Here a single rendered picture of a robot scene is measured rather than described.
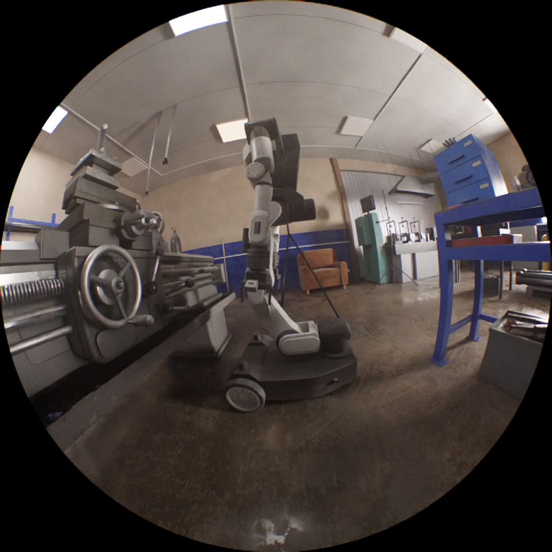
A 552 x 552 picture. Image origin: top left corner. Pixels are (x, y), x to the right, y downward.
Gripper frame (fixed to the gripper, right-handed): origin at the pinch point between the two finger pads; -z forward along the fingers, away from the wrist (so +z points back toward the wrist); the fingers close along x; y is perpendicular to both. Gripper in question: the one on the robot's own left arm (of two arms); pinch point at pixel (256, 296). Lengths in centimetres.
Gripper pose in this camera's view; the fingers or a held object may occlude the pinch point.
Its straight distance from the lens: 70.8
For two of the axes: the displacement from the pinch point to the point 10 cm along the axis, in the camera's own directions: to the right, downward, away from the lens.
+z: 0.7, -9.9, -0.9
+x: -9.9, -0.8, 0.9
